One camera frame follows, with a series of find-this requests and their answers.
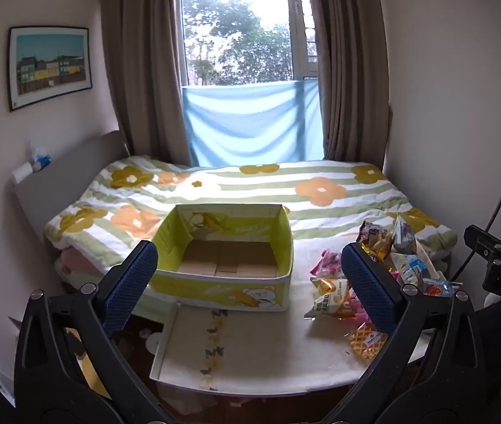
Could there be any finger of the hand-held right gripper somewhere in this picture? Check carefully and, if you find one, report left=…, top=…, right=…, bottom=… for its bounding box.
left=464, top=225, right=501, bottom=251

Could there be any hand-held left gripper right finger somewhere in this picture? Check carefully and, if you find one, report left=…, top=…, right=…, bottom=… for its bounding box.
left=321, top=242, right=488, bottom=424

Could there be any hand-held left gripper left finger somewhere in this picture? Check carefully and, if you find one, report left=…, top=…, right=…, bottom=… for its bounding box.
left=14, top=239, right=167, bottom=424

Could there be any orange white chip packet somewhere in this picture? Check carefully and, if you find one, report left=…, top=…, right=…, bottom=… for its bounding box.
left=304, top=277, right=357, bottom=319

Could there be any pink snack packet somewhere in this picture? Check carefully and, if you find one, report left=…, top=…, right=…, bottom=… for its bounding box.
left=311, top=249, right=344, bottom=279

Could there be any blue white snack packet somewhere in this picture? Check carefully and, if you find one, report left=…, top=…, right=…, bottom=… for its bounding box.
left=391, top=253, right=430, bottom=286

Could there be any brown gold snack packet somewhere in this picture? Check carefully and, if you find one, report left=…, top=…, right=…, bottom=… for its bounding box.
left=359, top=221, right=395, bottom=261

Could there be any round waffle packet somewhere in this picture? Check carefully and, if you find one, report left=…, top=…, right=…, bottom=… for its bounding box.
left=348, top=323, right=389, bottom=361

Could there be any tall white snack packet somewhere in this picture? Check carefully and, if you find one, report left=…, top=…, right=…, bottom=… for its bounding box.
left=392, top=213, right=417, bottom=255

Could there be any small red snack packet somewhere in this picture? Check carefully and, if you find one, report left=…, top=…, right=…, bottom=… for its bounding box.
left=423, top=279, right=460, bottom=297

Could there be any yellow-green storage box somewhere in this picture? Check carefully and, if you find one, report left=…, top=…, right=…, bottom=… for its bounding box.
left=146, top=204, right=294, bottom=311

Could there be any pink folded blanket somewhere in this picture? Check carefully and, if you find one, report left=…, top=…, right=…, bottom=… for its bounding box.
left=53, top=247, right=114, bottom=290

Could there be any yellow floor object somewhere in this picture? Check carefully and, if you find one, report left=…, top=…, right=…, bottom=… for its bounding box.
left=62, top=327, right=114, bottom=402

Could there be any cream floral tablecloth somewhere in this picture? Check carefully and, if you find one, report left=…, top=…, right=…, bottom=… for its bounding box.
left=151, top=236, right=437, bottom=392

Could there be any grey headboard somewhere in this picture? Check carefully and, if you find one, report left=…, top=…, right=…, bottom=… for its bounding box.
left=11, top=130, right=133, bottom=248

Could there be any blue tissue pack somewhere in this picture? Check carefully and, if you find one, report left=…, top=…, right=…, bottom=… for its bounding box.
left=29, top=141, right=52, bottom=171

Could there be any green striped floral blanket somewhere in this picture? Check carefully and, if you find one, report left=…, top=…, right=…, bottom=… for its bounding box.
left=43, top=155, right=458, bottom=266

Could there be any white paper roll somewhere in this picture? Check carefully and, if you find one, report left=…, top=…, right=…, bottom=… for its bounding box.
left=12, top=163, right=34, bottom=183

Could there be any light blue cloth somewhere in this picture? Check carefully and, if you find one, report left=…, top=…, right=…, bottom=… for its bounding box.
left=182, top=78, right=324, bottom=168

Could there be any brown curtain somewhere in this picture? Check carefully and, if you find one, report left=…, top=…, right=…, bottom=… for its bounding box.
left=303, top=0, right=393, bottom=174
left=100, top=0, right=190, bottom=165

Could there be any framed houses picture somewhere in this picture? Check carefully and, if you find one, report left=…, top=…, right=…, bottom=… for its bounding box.
left=8, top=26, right=93, bottom=112

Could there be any window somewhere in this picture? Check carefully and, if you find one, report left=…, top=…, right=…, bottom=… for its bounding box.
left=179, top=0, right=322, bottom=87

